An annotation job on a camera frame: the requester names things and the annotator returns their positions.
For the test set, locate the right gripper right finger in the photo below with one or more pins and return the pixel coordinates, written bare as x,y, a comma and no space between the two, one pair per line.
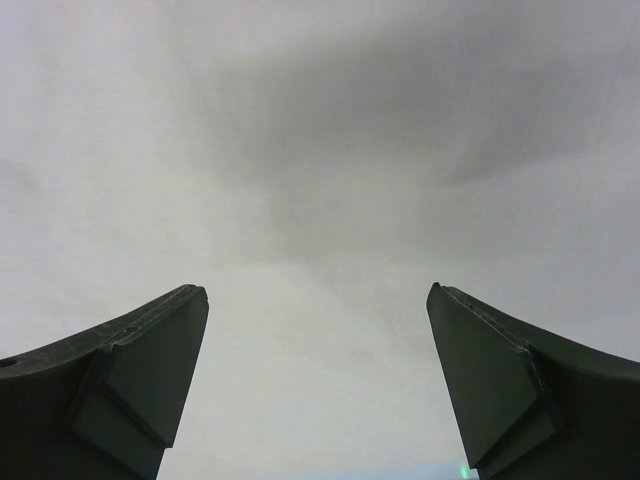
530,404

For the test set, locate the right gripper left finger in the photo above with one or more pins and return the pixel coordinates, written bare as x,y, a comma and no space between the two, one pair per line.
105,403

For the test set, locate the beige cloth surgical wrap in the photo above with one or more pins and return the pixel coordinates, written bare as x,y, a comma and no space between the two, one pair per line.
317,166

